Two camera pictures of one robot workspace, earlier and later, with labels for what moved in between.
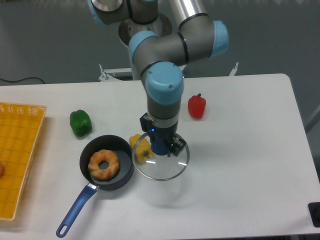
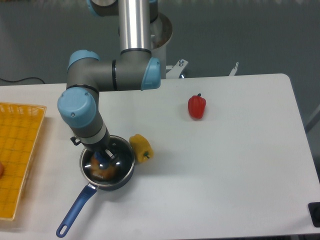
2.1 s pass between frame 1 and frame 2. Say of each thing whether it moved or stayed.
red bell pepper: stayed
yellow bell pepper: stayed
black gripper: moved
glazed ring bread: stayed
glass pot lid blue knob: moved
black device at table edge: stayed
